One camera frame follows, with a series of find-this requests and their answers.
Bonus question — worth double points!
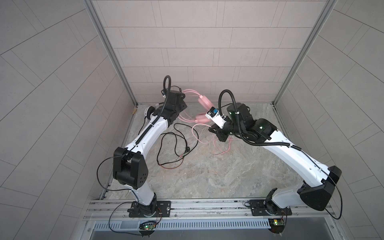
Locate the pink headphones with cable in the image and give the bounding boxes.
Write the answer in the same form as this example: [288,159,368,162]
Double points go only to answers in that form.
[178,89,232,156]

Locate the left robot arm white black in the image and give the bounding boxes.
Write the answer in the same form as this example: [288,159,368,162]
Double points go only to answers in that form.
[113,90,187,217]

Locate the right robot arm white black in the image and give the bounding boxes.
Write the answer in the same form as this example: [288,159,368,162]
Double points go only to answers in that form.
[206,103,342,216]

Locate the right circuit board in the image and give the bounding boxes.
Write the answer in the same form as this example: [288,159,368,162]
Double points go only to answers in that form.
[269,219,286,234]

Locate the left circuit board green led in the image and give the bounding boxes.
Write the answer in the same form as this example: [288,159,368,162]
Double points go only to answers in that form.
[139,221,157,231]

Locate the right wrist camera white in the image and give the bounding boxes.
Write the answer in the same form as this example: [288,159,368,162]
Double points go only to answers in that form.
[206,107,226,129]

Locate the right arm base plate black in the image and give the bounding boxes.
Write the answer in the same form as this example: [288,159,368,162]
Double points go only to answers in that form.
[244,199,292,217]

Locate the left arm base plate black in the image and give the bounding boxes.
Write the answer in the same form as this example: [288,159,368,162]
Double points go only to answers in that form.
[127,200,171,218]

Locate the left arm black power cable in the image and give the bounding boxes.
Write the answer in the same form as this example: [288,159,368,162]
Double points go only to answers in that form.
[95,154,142,236]

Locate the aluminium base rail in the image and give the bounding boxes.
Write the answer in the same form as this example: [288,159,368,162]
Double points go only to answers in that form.
[84,198,336,234]

